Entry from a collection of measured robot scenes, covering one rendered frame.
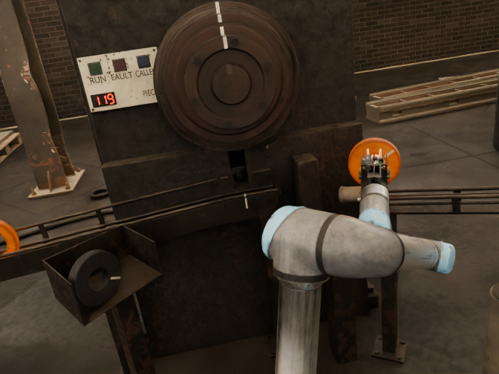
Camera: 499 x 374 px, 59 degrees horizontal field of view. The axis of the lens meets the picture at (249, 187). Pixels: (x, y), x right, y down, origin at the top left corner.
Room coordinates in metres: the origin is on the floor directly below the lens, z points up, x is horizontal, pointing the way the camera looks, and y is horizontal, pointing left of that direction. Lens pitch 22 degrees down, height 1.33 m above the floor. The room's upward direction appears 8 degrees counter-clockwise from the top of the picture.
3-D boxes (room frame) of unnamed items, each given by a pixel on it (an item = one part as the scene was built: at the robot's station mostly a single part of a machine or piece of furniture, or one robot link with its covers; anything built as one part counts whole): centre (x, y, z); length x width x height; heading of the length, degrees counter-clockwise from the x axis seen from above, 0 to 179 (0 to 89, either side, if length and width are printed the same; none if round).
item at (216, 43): (1.37, 0.01, 1.11); 0.28 x 0.06 x 0.28; 96
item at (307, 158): (1.50, -0.21, 0.68); 0.11 x 0.08 x 0.24; 6
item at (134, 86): (1.54, 0.37, 1.15); 0.26 x 0.02 x 0.18; 96
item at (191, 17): (1.47, 0.02, 1.11); 0.47 x 0.06 x 0.47; 96
